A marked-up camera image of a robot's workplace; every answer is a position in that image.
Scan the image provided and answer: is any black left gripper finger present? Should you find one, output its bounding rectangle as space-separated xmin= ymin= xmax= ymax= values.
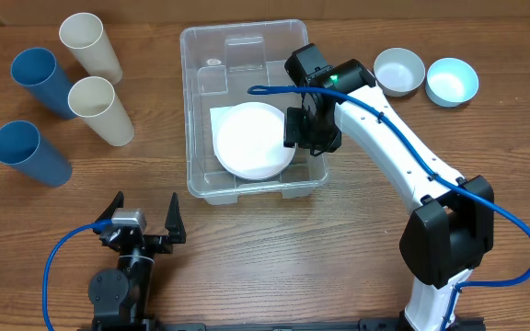
xmin=93 ymin=191 xmax=124 ymax=234
xmin=165 ymin=193 xmax=187 ymax=244

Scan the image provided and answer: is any pink plate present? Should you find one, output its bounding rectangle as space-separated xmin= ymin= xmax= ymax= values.
xmin=213 ymin=102 xmax=295 ymax=180

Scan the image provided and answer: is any grey bowl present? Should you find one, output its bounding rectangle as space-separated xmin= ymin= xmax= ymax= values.
xmin=374 ymin=48 xmax=426 ymax=97

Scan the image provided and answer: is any beige cup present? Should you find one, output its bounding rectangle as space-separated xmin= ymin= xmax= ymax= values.
xmin=67 ymin=76 xmax=135 ymax=146
xmin=59 ymin=12 xmax=123 ymax=85

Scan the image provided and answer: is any light blue bowl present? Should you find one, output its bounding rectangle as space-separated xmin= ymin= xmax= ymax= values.
xmin=425 ymin=58 xmax=479 ymax=108

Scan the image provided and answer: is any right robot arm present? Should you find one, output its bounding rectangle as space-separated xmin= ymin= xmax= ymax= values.
xmin=182 ymin=58 xmax=493 ymax=330

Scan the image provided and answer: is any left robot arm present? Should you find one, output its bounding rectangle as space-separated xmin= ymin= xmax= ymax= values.
xmin=88 ymin=192 xmax=186 ymax=331

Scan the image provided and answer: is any clear plastic storage bin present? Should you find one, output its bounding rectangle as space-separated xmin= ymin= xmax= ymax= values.
xmin=180 ymin=19 xmax=330 ymax=205

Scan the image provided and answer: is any white label in bin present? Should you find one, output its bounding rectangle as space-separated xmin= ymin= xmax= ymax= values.
xmin=210 ymin=106 xmax=231 ymax=139

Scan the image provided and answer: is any blue cup near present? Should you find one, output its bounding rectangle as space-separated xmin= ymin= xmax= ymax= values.
xmin=0 ymin=120 xmax=73 ymax=188

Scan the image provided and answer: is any blue cup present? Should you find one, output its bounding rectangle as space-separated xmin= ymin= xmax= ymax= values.
xmin=10 ymin=47 xmax=76 ymax=120
xmin=0 ymin=120 xmax=73 ymax=188

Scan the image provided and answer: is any blue cup far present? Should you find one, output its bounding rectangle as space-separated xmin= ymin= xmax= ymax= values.
xmin=10 ymin=47 xmax=76 ymax=120

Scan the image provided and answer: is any left blue cable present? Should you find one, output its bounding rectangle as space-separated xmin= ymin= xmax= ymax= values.
xmin=41 ymin=218 xmax=114 ymax=331

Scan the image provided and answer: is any blue cable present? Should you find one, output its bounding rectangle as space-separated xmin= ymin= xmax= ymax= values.
xmin=41 ymin=218 xmax=114 ymax=331
xmin=247 ymin=85 xmax=530 ymax=331

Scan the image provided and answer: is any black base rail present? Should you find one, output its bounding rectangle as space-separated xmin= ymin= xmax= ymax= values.
xmin=78 ymin=316 xmax=487 ymax=331

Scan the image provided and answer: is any right blue cable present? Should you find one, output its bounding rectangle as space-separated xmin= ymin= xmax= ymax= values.
xmin=247 ymin=85 xmax=530 ymax=331

